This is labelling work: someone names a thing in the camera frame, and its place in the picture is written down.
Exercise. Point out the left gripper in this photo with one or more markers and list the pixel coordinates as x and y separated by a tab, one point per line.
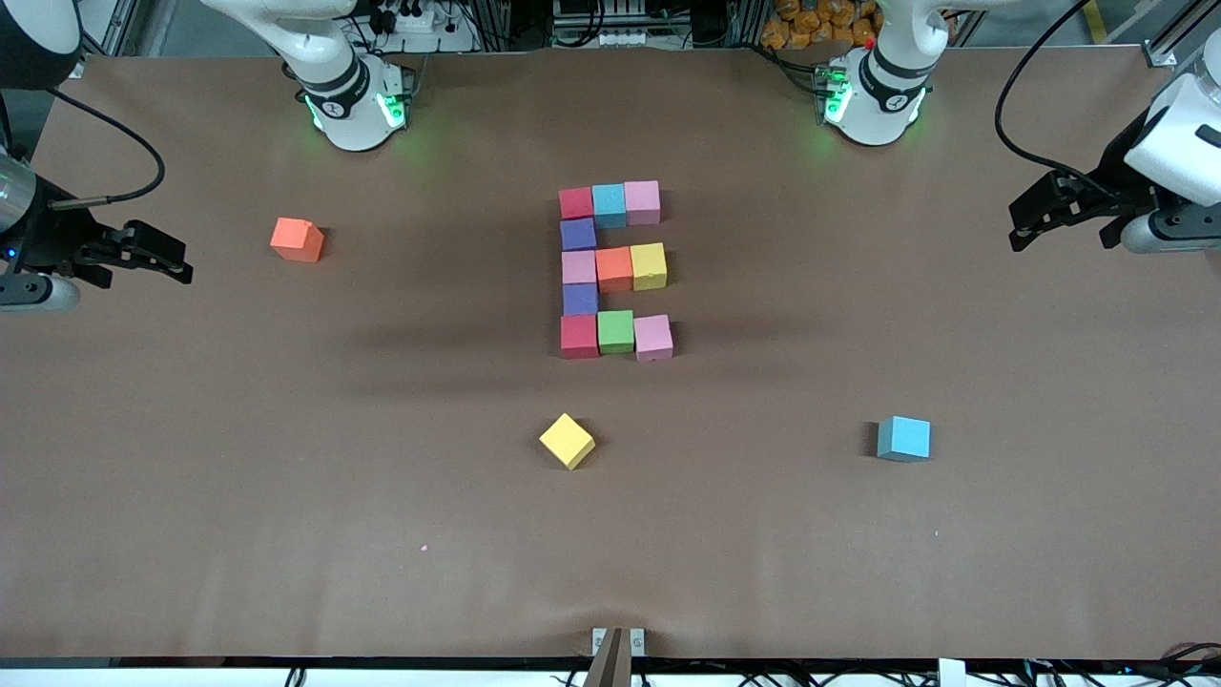
1114	187

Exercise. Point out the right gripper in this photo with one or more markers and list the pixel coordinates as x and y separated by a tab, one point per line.
46	240

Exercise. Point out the yellow foam cube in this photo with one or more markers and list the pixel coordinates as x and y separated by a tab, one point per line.
567	441
649	266

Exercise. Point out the pink foam cube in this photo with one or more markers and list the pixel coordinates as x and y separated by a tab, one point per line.
578	267
641	202
653	337

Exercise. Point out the purple foam cube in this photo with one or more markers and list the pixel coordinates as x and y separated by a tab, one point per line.
579	299
578	234

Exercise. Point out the red foam cube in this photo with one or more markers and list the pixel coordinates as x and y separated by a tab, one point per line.
578	336
576	203

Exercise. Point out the orange foam cube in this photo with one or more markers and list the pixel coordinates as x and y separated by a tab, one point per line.
615	270
296	240

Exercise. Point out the blue foam cube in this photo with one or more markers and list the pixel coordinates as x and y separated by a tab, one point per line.
609	206
903	439

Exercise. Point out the green foam cube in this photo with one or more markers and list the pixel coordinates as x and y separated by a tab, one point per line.
616	331

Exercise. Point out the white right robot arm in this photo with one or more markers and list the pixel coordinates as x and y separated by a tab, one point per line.
348	105

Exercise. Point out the orange snack bag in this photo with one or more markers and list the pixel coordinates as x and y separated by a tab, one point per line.
811	29

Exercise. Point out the white power strip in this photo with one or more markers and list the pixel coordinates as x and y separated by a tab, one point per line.
412	19

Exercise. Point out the brown paper table cover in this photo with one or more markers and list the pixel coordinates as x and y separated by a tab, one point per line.
610	544

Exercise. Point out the brown wooden strip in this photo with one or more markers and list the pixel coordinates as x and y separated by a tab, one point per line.
606	663

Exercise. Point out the aluminium frame profile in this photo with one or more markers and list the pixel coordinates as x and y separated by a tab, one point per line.
1183	29

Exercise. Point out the metal clamp bracket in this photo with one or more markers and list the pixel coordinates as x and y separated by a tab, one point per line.
637	641

